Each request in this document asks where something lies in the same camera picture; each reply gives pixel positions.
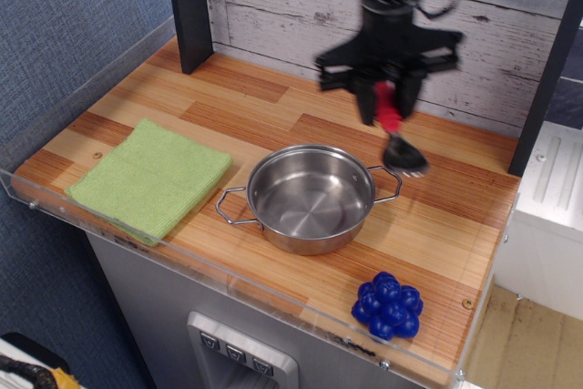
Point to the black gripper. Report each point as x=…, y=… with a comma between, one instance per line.
x=388, y=46

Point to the red handled metal spoon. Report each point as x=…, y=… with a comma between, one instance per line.
x=399, y=155

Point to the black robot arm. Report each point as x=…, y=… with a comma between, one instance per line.
x=388, y=47

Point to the green cloth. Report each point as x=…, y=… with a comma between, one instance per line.
x=151, y=181

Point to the stainless steel pot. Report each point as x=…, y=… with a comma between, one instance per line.
x=313, y=199

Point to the blue toy grapes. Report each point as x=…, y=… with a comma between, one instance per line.
x=388, y=308

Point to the white side cabinet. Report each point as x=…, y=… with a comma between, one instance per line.
x=540, y=254

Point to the grey toy fridge cabinet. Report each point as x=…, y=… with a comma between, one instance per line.
x=150, y=316

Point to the silver dispenser button panel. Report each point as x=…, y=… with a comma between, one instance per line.
x=228, y=358

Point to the yellow object bottom left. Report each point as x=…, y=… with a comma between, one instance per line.
x=64, y=380

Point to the dark right upright post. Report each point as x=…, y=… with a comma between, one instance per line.
x=556, y=61

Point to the clear acrylic guard rail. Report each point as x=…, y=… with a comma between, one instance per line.
x=247, y=111

